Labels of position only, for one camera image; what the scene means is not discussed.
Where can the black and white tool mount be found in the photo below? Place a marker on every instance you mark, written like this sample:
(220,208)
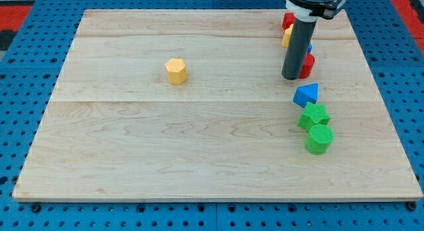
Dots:
(310,10)

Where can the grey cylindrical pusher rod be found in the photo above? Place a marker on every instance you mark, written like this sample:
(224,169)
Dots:
(301,35)

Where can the red circle block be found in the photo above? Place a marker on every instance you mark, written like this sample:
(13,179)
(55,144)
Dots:
(307,66)

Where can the yellow block at top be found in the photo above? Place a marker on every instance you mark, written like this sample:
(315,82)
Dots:
(287,36)

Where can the red block at top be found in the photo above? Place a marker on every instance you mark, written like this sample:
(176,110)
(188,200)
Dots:
(288,20)

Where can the green circle block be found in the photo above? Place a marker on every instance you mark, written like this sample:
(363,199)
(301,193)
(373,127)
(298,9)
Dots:
(319,139)

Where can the yellow hexagon block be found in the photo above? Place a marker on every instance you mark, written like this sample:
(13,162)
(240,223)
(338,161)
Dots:
(176,71)

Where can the small blue block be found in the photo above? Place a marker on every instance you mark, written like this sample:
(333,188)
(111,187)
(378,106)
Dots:
(310,47)

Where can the blue triangle block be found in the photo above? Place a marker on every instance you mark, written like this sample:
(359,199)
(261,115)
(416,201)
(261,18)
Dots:
(306,94)

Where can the green star block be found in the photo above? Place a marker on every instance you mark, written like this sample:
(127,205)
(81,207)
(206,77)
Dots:
(312,115)

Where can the wooden board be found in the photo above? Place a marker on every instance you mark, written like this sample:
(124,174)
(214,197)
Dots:
(116,130)

